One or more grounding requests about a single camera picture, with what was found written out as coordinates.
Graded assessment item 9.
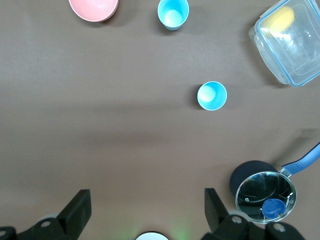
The dark pot with blue handle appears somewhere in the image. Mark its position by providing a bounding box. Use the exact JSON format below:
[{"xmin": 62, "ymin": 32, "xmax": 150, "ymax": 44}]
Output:
[{"xmin": 229, "ymin": 141, "xmax": 320, "ymax": 225}]

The glass lid with blue knob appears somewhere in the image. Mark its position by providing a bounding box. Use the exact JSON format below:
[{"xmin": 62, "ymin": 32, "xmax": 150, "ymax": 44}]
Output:
[{"xmin": 235, "ymin": 170, "xmax": 298, "ymax": 224}]

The pink bowl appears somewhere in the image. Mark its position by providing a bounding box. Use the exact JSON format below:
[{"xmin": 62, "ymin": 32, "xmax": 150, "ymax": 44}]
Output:
[{"xmin": 68, "ymin": 0, "xmax": 119, "ymax": 23}]

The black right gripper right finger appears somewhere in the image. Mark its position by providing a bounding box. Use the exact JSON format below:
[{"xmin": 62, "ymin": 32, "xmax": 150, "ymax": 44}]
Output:
[{"xmin": 201, "ymin": 187, "xmax": 305, "ymax": 240}]

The clear plastic food container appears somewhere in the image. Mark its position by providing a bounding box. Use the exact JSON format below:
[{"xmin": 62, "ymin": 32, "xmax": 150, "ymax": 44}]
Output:
[{"xmin": 248, "ymin": 0, "xmax": 320, "ymax": 88}]

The yellow round food item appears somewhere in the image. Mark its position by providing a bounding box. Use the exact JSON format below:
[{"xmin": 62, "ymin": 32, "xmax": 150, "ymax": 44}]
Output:
[{"xmin": 261, "ymin": 6, "xmax": 295, "ymax": 38}]

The light blue plastic cup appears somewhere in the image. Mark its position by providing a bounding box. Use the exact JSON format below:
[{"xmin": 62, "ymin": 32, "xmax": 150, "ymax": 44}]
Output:
[
  {"xmin": 157, "ymin": 0, "xmax": 190, "ymax": 32},
  {"xmin": 196, "ymin": 81, "xmax": 228, "ymax": 111}
]

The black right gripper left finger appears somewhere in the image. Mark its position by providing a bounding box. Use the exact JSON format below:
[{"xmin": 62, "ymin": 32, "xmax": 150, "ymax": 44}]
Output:
[{"xmin": 0, "ymin": 189, "xmax": 92, "ymax": 240}]

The brown table cover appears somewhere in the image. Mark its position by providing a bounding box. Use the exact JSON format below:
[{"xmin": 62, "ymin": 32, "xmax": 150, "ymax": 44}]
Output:
[{"xmin": 0, "ymin": 0, "xmax": 320, "ymax": 240}]

